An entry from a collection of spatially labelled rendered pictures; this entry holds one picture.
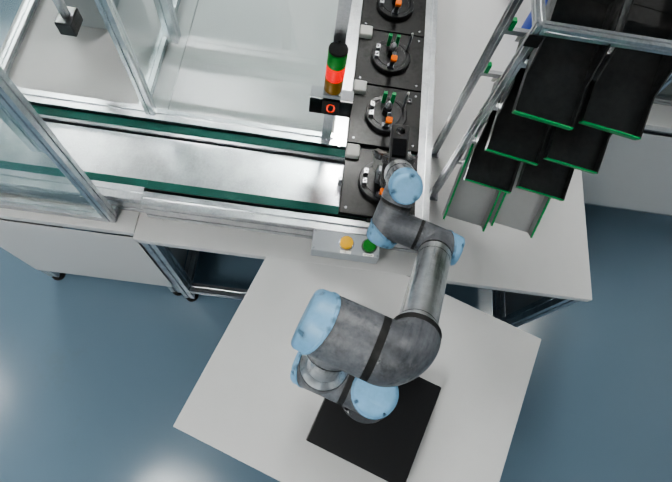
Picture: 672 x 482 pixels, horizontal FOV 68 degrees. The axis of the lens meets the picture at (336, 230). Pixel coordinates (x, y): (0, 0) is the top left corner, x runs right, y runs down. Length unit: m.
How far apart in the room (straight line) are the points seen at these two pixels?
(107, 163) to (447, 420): 1.32
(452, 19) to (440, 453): 1.62
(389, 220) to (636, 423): 2.01
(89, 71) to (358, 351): 1.54
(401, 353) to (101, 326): 1.92
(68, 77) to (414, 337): 1.59
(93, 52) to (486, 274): 1.59
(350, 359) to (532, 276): 1.06
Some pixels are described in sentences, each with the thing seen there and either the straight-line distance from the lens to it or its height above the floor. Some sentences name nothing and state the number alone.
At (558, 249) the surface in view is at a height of 0.86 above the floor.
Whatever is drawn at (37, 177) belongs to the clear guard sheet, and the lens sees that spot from 1.59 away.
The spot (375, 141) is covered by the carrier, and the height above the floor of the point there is 0.97.
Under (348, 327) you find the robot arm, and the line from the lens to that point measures 0.83.
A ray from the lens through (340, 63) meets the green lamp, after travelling 1.31.
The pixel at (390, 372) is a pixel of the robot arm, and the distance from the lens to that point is 0.84.
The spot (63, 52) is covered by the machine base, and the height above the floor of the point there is 0.86.
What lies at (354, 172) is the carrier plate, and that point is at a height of 0.97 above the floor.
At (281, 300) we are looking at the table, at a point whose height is 0.86.
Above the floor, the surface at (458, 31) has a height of 0.86.
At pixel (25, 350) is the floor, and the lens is 2.68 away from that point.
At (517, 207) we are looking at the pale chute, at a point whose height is 1.04.
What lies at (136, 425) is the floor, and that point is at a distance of 2.48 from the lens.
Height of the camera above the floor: 2.40
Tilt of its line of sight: 68 degrees down
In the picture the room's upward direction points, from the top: 15 degrees clockwise
